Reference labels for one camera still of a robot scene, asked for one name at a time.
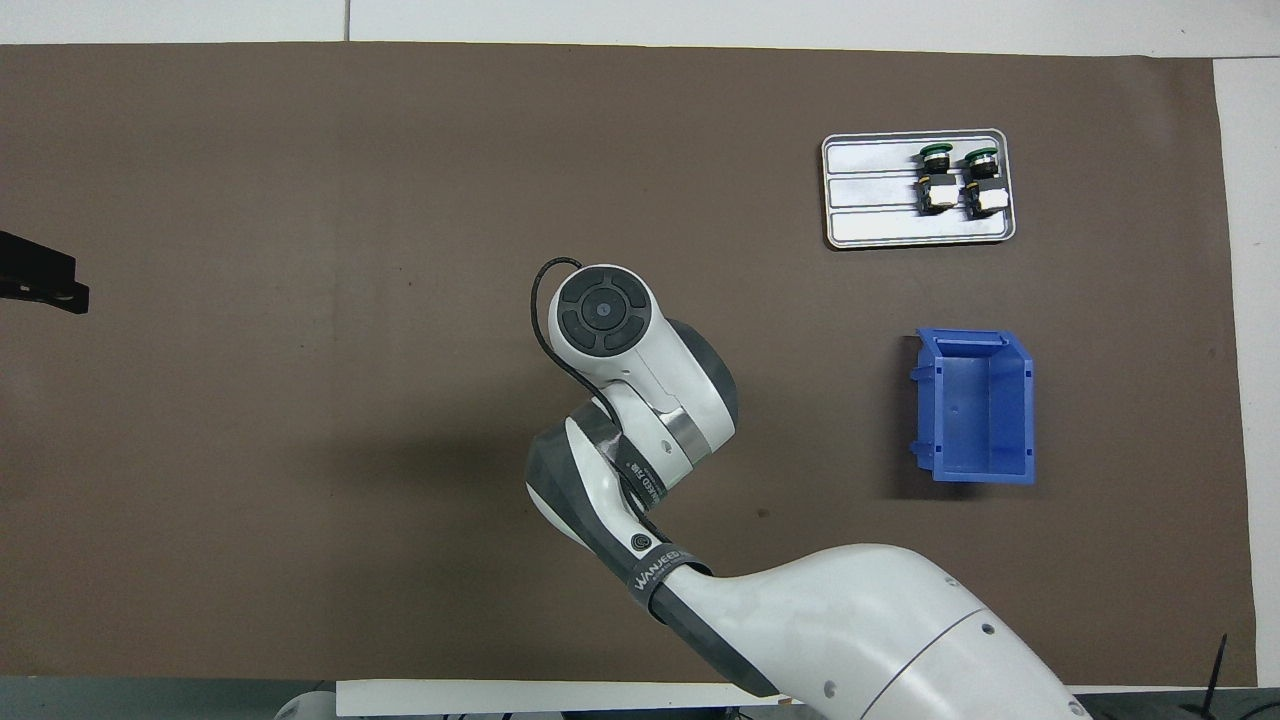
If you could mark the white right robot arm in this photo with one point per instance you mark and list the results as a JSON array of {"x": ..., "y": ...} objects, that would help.
[{"x": 850, "y": 620}]

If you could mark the brown paper mat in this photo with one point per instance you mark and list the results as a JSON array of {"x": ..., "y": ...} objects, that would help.
[{"x": 300, "y": 150}]

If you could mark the silver metal tray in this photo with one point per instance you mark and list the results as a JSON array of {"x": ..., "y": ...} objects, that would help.
[{"x": 870, "y": 225}]

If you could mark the green push button switch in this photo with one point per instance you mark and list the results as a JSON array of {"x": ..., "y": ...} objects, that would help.
[
  {"x": 937, "y": 185},
  {"x": 985, "y": 190}
]

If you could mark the blue plastic bin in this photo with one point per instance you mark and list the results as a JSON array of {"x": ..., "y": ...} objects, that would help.
[{"x": 985, "y": 410}]

